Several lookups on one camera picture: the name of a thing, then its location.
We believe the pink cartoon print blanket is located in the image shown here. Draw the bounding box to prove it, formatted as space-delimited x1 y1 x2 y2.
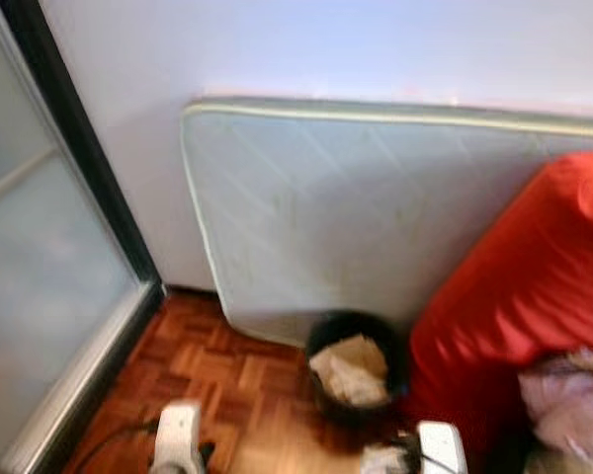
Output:
517 348 593 465

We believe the black round waste bin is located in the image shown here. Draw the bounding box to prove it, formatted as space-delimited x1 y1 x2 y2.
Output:
304 310 411 428

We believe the crumpled white paper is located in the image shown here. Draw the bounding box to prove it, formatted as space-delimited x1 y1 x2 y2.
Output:
309 351 388 408

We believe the brown cardboard piece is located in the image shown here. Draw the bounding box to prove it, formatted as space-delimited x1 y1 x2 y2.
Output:
321 334 389 376

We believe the large red cushion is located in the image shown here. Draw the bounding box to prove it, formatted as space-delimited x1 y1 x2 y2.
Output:
400 150 593 445

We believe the frosted glass sliding door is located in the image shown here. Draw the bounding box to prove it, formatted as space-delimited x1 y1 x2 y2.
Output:
0 0 164 474

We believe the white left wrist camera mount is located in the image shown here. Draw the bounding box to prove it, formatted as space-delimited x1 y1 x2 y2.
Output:
153 400 207 474

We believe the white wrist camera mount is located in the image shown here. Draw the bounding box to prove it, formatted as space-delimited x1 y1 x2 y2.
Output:
415 422 468 474
153 400 207 474

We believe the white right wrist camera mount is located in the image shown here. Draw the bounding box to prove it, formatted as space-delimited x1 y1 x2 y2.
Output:
415 422 468 474

